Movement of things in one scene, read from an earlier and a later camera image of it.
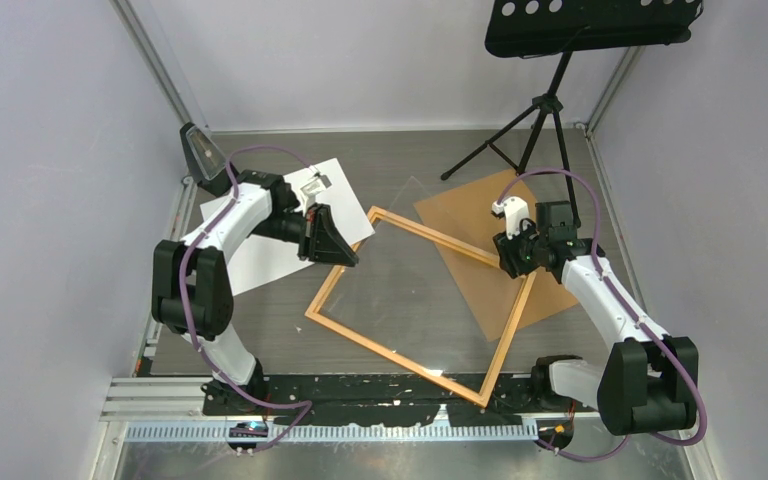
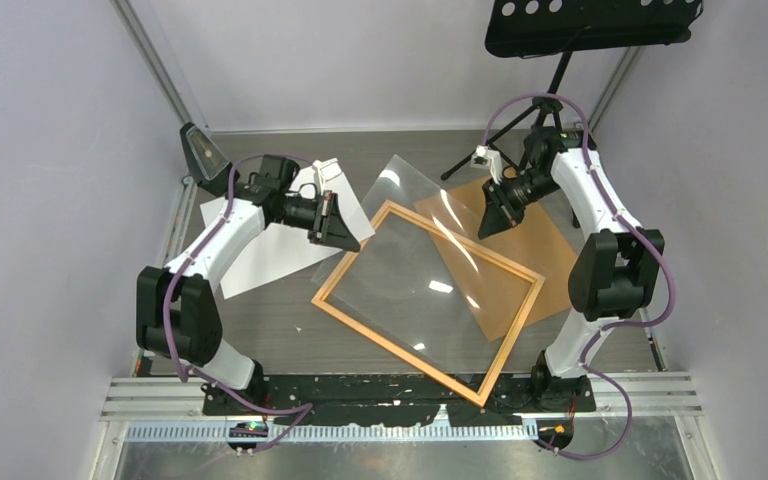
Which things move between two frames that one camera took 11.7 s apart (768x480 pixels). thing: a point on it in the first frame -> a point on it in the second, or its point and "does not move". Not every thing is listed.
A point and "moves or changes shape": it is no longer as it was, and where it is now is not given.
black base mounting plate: (338, 399) does not move
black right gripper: (509, 261) -> (499, 214)
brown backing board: (466, 215) does not move
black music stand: (536, 28) does not move
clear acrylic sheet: (425, 279) moves or changes shape
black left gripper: (320, 240) -> (329, 226)
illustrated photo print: (269, 258) does not move
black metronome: (206, 160) does not move
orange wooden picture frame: (318, 305) moves or changes shape
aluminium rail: (180, 399) does not move
